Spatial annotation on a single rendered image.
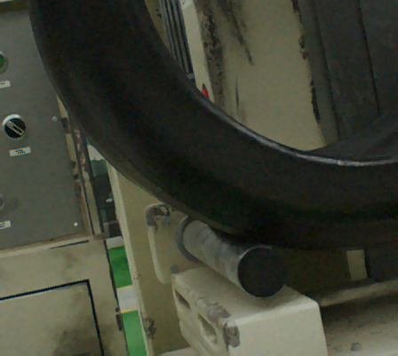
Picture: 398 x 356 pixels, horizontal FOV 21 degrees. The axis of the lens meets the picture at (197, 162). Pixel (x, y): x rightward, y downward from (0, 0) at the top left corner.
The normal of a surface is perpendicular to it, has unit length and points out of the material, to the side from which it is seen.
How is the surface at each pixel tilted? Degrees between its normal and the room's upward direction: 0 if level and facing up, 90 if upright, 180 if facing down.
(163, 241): 90
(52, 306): 90
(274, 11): 90
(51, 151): 90
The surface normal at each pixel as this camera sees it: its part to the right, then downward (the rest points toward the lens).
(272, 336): 0.16, 0.02
